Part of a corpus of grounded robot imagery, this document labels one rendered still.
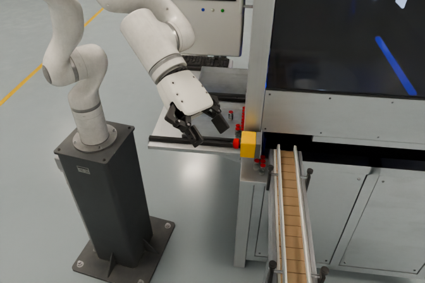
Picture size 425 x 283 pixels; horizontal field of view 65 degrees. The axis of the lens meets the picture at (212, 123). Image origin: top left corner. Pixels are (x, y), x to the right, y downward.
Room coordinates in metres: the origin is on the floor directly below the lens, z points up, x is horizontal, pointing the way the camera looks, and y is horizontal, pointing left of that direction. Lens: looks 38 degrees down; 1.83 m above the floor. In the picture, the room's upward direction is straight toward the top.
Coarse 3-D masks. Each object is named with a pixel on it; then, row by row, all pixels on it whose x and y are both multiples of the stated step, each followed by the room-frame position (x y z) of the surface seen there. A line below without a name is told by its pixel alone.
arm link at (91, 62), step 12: (84, 48) 1.14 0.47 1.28; (96, 48) 1.16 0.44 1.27; (84, 60) 1.10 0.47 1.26; (96, 60) 1.12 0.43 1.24; (84, 72) 1.08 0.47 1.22; (96, 72) 1.11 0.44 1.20; (84, 84) 1.12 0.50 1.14; (96, 84) 1.11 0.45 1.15; (72, 96) 1.08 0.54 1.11; (84, 96) 1.07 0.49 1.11; (96, 96) 1.10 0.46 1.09; (72, 108) 1.07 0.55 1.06; (84, 108) 1.06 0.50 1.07; (96, 108) 1.09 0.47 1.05
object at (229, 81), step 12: (204, 72) 1.66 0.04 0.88; (216, 72) 1.66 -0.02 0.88; (228, 72) 1.65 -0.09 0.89; (240, 72) 1.65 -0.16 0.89; (204, 84) 1.54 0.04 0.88; (216, 84) 1.54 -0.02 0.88; (228, 84) 1.54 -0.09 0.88; (240, 84) 1.54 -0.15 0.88; (228, 96) 1.40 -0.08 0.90; (240, 96) 1.39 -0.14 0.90
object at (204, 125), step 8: (224, 104) 1.32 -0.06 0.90; (232, 104) 1.31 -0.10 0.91; (240, 104) 1.31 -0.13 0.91; (224, 112) 1.28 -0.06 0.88; (240, 112) 1.28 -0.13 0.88; (192, 120) 1.22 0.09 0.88; (200, 120) 1.22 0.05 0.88; (208, 120) 1.22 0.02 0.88; (232, 120) 1.22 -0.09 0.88; (240, 120) 1.22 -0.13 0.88; (200, 128) 1.16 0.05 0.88; (208, 128) 1.16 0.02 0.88; (232, 128) 1.16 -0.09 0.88; (184, 136) 1.08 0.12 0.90; (208, 136) 1.07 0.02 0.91; (216, 136) 1.06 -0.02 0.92; (224, 136) 1.10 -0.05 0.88; (232, 136) 1.10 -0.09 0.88
